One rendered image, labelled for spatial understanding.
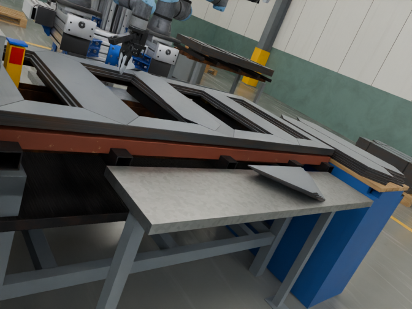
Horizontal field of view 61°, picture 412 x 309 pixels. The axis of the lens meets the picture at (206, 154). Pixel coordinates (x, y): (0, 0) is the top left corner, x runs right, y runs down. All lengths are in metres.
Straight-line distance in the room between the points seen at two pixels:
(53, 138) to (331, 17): 9.63
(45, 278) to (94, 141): 0.50
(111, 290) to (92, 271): 0.28
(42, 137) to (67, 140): 0.06
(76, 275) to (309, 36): 9.70
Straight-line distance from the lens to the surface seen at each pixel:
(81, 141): 1.00
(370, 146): 5.72
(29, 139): 0.95
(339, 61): 9.69
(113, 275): 1.06
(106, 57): 2.12
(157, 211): 0.85
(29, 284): 1.29
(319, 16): 10.53
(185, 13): 2.34
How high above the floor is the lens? 1.18
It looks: 19 degrees down
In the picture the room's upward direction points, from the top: 22 degrees clockwise
